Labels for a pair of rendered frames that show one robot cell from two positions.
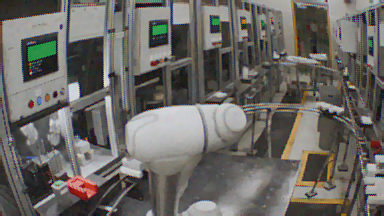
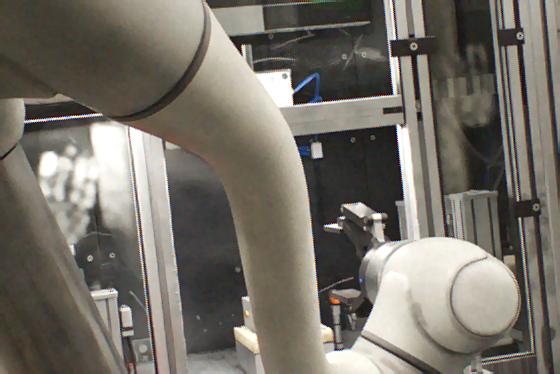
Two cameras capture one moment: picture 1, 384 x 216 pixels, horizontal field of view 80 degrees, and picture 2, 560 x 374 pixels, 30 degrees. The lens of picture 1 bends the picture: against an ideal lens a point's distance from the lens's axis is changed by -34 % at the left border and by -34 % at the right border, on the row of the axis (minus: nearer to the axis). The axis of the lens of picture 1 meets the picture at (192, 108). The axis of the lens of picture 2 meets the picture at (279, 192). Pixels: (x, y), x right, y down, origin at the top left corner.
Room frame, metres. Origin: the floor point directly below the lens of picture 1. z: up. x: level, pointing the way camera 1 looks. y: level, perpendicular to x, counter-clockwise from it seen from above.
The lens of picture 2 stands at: (0.57, -0.64, 1.29)
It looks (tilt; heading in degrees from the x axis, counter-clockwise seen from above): 3 degrees down; 51
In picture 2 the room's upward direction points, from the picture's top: 6 degrees counter-clockwise
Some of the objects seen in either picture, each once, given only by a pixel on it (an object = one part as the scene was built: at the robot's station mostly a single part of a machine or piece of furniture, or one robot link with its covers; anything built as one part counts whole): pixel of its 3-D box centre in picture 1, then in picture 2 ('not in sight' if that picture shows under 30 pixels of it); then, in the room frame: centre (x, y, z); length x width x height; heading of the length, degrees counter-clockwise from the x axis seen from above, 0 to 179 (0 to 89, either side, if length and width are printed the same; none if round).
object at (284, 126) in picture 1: (290, 108); not in sight; (5.58, -1.90, 0.01); 5.85 x 0.59 x 0.01; 155
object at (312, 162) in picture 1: (316, 167); not in sight; (3.03, -1.53, 0.01); 1.00 x 0.55 x 0.01; 155
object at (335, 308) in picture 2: not in sight; (336, 324); (1.75, 0.69, 0.96); 0.03 x 0.03 x 0.12; 65
